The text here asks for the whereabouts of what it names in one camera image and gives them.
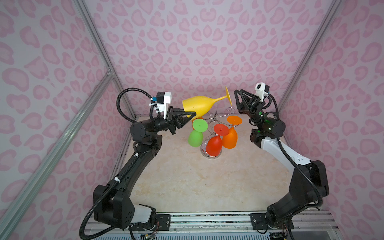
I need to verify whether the yellow plastic wine glass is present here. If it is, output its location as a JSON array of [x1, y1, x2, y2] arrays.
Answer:
[[182, 87, 232, 120]]

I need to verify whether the red plastic wine glass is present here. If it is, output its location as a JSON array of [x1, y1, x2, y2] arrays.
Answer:
[[206, 124, 229, 157]]

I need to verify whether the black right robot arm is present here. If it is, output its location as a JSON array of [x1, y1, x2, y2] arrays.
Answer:
[[234, 90, 330, 233]]

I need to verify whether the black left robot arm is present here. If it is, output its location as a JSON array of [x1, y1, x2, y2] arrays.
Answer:
[[91, 107, 197, 232]]

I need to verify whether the green plastic wine glass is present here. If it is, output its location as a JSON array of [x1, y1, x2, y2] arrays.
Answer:
[[188, 119, 208, 148]]

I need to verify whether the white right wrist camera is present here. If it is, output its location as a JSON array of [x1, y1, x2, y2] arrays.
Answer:
[[255, 83, 270, 102]]

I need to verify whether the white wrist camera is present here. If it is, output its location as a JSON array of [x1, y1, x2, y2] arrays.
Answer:
[[149, 92, 172, 120], [255, 83, 270, 102]]

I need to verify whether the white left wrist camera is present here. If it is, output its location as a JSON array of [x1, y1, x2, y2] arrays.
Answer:
[[149, 92, 172, 120]]

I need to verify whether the chrome wire wine glass rack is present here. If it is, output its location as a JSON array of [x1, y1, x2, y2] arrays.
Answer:
[[200, 107, 238, 160]]

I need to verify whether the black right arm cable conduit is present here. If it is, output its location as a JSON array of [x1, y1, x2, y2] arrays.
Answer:
[[263, 93, 325, 208]]

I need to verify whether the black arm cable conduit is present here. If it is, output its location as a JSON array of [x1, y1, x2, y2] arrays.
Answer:
[[263, 93, 325, 208], [78, 87, 157, 240]]

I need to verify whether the aluminium frame post back right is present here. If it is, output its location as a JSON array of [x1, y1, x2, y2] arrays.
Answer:
[[278, 0, 344, 110]]

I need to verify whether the aluminium frame post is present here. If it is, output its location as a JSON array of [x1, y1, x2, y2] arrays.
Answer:
[[73, 1, 124, 117], [278, 0, 344, 110]]

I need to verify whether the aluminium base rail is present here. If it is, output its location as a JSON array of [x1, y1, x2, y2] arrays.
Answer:
[[80, 209, 344, 240]]

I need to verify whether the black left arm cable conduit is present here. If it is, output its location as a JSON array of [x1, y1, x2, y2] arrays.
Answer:
[[78, 87, 157, 240]]

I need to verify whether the aluminium frame post back left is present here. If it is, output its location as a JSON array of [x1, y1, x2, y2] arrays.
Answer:
[[73, 1, 124, 117]]

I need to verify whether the aluminium frame strut left diagonal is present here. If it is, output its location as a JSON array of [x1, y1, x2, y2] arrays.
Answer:
[[1, 72, 114, 240]]

